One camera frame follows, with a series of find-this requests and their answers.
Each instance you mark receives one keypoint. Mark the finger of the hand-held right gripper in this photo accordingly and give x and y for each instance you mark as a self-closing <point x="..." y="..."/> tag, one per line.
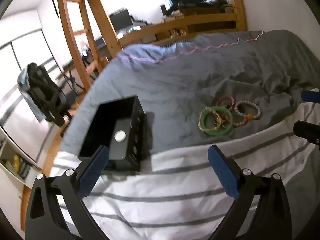
<point x="306" y="131"/>
<point x="311" y="96"/>

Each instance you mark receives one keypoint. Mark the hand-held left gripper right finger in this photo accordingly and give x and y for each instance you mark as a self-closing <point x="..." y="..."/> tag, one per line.
<point x="225" y="172"/>

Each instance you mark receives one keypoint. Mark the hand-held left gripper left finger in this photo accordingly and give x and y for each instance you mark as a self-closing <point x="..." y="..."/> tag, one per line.
<point x="95" y="172"/>

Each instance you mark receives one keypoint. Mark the green jade bangle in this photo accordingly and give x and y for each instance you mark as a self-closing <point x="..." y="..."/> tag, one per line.
<point x="217" y="133"/>

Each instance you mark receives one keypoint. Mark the metallic dangle earring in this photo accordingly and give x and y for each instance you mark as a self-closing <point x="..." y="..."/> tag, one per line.
<point x="220" y="121"/>

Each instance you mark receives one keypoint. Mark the black jewelry box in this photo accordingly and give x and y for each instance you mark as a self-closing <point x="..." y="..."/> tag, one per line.
<point x="135" y="120"/>

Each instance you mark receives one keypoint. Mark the white round disc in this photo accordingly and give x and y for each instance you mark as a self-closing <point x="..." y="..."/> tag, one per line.
<point x="120" y="136"/>

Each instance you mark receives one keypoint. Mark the white striped blanket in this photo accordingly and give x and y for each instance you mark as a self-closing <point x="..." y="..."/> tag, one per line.
<point x="162" y="180"/>

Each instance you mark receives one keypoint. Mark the black office chair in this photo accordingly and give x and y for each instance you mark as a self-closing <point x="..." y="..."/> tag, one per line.
<point x="42" y="92"/>

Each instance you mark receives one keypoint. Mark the grey blue duvet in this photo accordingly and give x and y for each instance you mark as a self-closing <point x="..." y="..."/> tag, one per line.
<point x="175" y="80"/>

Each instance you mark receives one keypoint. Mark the light blue cloth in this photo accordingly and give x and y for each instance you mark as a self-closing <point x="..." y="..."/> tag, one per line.
<point x="23" y="85"/>

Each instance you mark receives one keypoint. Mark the wooden ladder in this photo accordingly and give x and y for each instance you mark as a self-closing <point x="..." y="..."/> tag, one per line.
<point x="78" y="52"/>

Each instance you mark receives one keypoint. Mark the wooden dresser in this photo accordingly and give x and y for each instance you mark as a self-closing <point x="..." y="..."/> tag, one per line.
<point x="200" y="11"/>

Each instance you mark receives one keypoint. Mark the black computer monitor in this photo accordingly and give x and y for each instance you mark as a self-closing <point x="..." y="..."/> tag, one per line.
<point x="120" y="18"/>

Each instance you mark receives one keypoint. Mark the pile of dark clothes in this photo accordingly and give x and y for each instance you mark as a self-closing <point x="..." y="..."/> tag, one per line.
<point x="185" y="0"/>

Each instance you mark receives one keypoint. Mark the wooden bunk bed frame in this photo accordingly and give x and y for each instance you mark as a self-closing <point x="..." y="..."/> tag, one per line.
<point x="175" y="22"/>

